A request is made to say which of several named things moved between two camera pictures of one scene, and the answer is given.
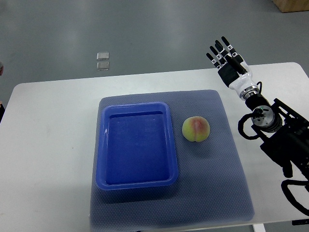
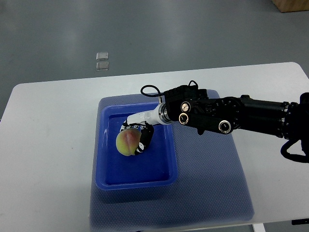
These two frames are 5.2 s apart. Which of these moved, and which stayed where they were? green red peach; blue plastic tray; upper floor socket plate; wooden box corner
Moved: green red peach
Stayed: blue plastic tray; wooden box corner; upper floor socket plate
